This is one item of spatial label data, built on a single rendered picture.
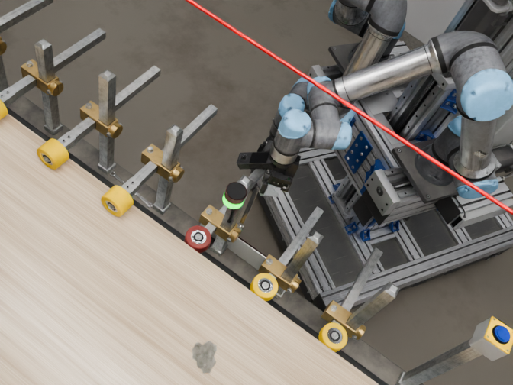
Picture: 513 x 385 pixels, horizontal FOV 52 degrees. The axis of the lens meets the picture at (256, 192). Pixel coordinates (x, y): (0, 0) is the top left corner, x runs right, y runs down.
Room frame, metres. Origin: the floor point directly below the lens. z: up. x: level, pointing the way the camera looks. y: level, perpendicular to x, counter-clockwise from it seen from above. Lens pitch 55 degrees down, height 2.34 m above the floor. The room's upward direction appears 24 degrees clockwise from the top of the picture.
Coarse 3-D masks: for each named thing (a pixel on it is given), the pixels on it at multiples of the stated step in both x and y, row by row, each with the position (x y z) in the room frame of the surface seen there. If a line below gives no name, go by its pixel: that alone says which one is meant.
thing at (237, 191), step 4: (232, 184) 0.84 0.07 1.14; (236, 184) 0.84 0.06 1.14; (240, 184) 0.85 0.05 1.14; (228, 188) 0.82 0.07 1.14; (232, 188) 0.82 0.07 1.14; (236, 188) 0.83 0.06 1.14; (240, 188) 0.84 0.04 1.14; (244, 188) 0.84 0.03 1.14; (228, 192) 0.80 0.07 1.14; (232, 192) 0.81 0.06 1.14; (236, 192) 0.82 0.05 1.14; (240, 192) 0.82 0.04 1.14; (244, 192) 0.83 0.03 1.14; (232, 196) 0.80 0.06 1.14; (236, 196) 0.80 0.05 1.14; (240, 196) 0.81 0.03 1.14; (232, 212) 0.84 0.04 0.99; (228, 220) 0.84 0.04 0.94
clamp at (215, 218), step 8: (200, 216) 0.86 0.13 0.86; (208, 216) 0.87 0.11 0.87; (216, 216) 0.88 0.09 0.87; (216, 224) 0.85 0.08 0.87; (216, 232) 0.85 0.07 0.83; (224, 232) 0.84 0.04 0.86; (232, 232) 0.85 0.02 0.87; (240, 232) 0.88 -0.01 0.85; (224, 240) 0.84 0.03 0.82; (232, 240) 0.84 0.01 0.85
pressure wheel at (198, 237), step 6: (192, 228) 0.78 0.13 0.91; (198, 228) 0.79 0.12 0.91; (204, 228) 0.80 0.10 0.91; (186, 234) 0.76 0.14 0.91; (192, 234) 0.77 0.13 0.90; (198, 234) 0.77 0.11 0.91; (204, 234) 0.78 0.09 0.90; (210, 234) 0.79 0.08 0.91; (186, 240) 0.74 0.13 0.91; (192, 240) 0.75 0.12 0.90; (198, 240) 0.76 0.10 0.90; (204, 240) 0.77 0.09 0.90; (210, 240) 0.77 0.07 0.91; (192, 246) 0.73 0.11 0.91; (198, 246) 0.74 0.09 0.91; (204, 246) 0.75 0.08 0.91; (198, 252) 0.73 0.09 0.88
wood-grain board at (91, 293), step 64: (0, 128) 0.83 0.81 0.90; (0, 192) 0.63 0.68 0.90; (64, 192) 0.72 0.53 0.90; (0, 256) 0.47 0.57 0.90; (64, 256) 0.54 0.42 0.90; (128, 256) 0.62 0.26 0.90; (192, 256) 0.70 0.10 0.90; (0, 320) 0.31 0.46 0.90; (64, 320) 0.38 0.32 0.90; (128, 320) 0.45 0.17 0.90; (192, 320) 0.52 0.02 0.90; (256, 320) 0.60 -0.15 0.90; (0, 384) 0.18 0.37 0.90; (64, 384) 0.24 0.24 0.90; (128, 384) 0.30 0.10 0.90; (192, 384) 0.37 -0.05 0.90; (256, 384) 0.43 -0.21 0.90; (320, 384) 0.51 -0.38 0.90
